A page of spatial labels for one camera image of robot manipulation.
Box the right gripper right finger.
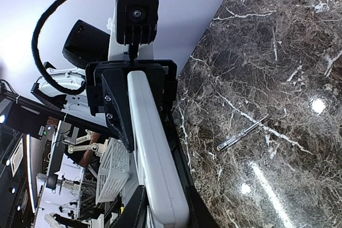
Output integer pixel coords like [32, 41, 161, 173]
[185, 185, 219, 228]

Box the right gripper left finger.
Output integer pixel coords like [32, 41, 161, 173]
[120, 185, 147, 228]

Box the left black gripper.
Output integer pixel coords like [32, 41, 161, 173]
[85, 60, 177, 151]

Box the white remote control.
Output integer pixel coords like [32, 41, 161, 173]
[127, 71, 190, 227]

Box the clear handle screwdriver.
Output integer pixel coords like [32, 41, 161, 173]
[216, 114, 269, 152]

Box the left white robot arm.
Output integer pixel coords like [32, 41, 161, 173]
[32, 20, 177, 152]

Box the white perforated basket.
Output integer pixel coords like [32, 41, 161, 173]
[96, 138, 130, 204]

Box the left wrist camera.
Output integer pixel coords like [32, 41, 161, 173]
[116, 0, 159, 45]

